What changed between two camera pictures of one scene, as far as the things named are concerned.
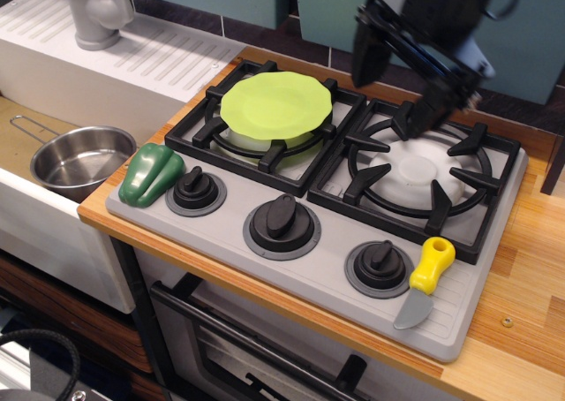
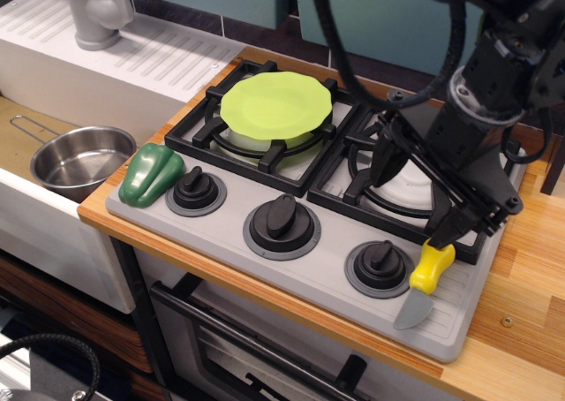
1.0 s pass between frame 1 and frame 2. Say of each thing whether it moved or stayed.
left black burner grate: stayed
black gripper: moved
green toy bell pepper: stayed
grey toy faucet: stayed
